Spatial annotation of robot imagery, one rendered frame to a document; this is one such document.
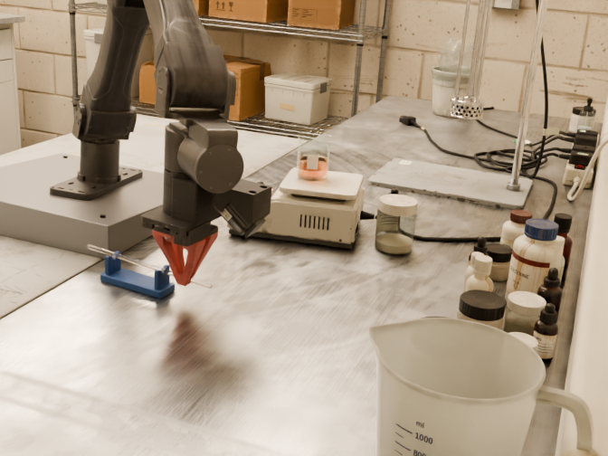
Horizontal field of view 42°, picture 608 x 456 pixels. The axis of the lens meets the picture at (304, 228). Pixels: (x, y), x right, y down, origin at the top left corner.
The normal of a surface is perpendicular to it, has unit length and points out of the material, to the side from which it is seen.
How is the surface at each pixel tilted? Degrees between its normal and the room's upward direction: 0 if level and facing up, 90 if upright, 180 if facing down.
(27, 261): 0
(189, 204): 90
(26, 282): 0
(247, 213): 90
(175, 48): 39
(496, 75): 90
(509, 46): 90
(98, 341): 0
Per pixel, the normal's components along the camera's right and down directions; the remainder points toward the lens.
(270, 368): 0.06, -0.94
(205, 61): 0.39, -0.53
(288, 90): -0.44, 0.33
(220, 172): 0.47, 0.35
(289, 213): -0.18, 0.33
